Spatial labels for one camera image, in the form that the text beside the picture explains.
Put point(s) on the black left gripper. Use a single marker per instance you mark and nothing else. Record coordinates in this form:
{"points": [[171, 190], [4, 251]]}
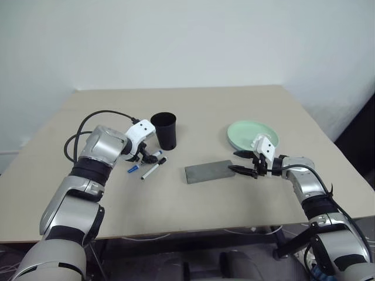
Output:
{"points": [[144, 150]]}

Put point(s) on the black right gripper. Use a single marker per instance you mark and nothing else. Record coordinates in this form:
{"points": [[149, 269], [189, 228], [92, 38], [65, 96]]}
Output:
{"points": [[260, 167]]}

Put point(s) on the green round plate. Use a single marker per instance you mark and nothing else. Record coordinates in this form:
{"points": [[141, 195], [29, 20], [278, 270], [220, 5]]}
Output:
{"points": [[243, 133]]}

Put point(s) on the grey glasses case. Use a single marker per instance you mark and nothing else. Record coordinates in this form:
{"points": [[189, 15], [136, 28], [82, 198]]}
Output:
{"points": [[208, 171]]}

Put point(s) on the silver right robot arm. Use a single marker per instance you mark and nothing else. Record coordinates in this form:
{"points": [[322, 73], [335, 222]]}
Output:
{"points": [[304, 175]]}

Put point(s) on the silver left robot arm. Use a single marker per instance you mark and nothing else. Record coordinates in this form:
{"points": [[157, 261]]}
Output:
{"points": [[99, 143]]}

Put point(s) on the blue whiteboard marker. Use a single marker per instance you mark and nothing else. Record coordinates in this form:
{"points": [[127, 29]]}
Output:
{"points": [[134, 169]]}

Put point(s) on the black-capped white marker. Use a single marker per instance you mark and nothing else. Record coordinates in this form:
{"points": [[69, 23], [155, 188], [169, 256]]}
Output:
{"points": [[152, 170]]}

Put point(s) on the blue round plate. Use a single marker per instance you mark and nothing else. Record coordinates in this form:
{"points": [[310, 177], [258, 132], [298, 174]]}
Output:
{"points": [[235, 146]]}

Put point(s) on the black plastic cup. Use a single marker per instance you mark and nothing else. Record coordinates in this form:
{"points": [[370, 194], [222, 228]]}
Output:
{"points": [[166, 137]]}

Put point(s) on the white sneaker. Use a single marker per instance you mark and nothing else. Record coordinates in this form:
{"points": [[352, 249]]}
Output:
{"points": [[303, 256]]}

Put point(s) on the black furniture panel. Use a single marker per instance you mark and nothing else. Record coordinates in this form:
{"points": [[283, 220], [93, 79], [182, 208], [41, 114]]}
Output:
{"points": [[363, 137]]}

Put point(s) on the blue jeans leg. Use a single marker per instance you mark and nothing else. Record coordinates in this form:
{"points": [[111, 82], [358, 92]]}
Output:
{"points": [[317, 270]]}

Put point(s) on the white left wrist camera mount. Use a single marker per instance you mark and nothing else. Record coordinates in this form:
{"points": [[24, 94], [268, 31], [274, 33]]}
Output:
{"points": [[140, 131]]}

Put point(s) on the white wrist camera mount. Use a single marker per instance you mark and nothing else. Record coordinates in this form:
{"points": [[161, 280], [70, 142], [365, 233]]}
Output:
{"points": [[140, 131], [267, 147]]}

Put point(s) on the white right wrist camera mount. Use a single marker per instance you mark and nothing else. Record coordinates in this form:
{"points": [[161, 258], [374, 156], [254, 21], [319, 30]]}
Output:
{"points": [[267, 147]]}

